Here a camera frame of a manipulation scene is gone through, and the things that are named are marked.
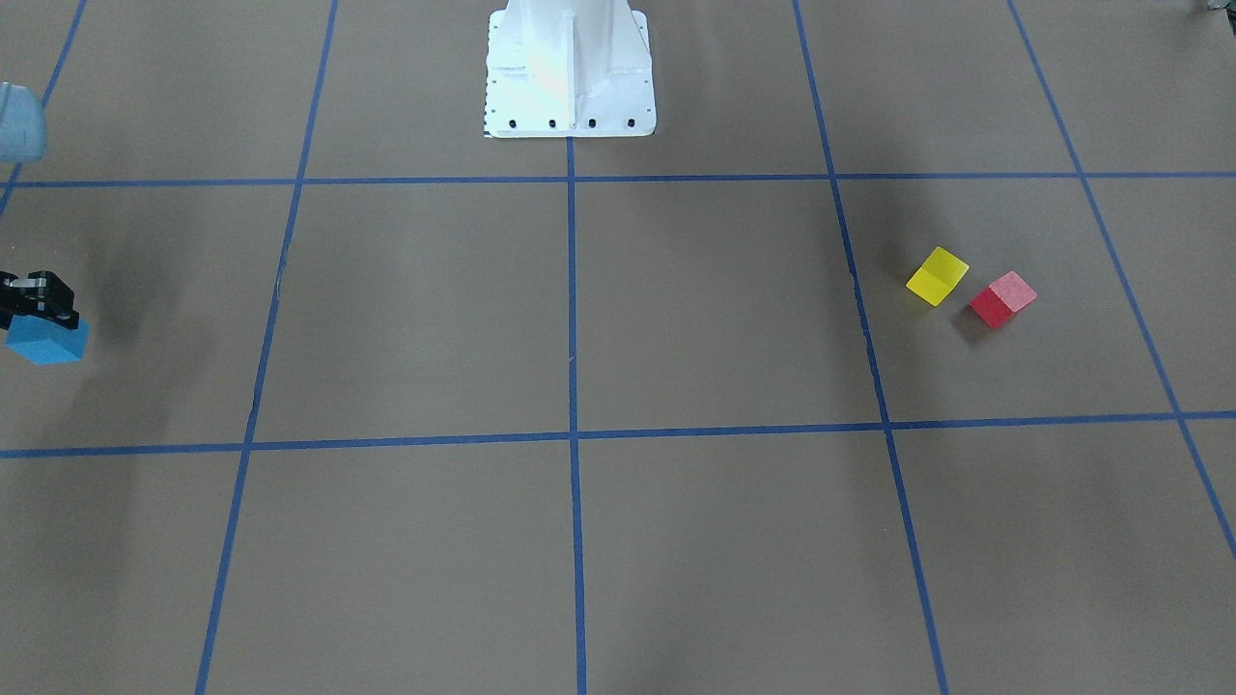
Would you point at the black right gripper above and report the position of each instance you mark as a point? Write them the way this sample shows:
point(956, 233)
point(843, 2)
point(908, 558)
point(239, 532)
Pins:
point(44, 295)

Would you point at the blue block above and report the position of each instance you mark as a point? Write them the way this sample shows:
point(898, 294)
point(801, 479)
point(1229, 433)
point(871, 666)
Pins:
point(45, 342)

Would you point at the yellow block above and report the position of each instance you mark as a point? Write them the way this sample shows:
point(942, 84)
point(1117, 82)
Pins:
point(937, 277)

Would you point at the red block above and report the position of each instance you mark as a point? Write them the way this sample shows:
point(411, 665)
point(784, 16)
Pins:
point(1003, 299)

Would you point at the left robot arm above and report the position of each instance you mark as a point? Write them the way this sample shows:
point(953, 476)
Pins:
point(23, 125)

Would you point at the white camera post with base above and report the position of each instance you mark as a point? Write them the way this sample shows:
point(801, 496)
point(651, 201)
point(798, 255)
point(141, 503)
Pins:
point(569, 69)

